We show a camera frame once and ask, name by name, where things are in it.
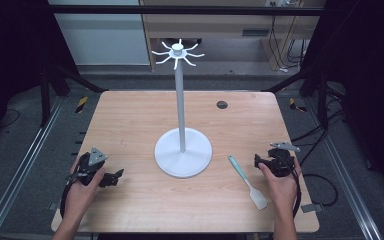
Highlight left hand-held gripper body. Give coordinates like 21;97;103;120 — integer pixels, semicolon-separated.
69;146;109;187

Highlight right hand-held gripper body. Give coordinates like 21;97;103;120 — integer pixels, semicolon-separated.
265;141;301;178

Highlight person's right hand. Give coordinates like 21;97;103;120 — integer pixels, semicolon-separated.
258;157;303;216

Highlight person's left hand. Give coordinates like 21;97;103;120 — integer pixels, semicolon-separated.
64;157;106;218

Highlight yellow black tape marker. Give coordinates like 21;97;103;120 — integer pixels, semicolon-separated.
287;97;308;114
74;95;90;115

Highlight white hook stand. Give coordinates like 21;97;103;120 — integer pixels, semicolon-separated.
150;38;214;179

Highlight white cabinet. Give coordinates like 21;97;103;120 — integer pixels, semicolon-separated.
47;0;151;67

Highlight light wooden desk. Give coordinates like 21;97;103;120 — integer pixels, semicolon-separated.
139;0;327;73

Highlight teal handled white spatula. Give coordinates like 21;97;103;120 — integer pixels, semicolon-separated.
227;154;269;212

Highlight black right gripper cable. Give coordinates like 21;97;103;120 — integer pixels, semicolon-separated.
279;154;303;220

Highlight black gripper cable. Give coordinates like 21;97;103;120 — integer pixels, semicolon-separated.
59;171;81;220
279;154;303;220

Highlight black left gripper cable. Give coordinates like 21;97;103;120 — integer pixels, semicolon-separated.
59;171;81;220

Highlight black floor cable bundle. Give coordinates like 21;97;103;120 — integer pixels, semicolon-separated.
289;108;346;168

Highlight black looped floor cable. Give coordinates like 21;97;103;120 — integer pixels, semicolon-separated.
301;173;340;208

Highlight aluminium floor rail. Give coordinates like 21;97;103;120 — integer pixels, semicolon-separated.
0;95;65;240
303;97;384;240

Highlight black frame post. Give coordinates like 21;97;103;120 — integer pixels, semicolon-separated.
315;70;330;130
40;65;52;128

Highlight black diagonal frame strut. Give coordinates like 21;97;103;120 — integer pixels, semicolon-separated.
264;65;318;94
50;64;110;94

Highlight hanging black desk cables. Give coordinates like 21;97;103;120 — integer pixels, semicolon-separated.
267;14;310;73

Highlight black horizontal frame bar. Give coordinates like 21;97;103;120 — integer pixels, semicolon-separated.
45;4;328;17

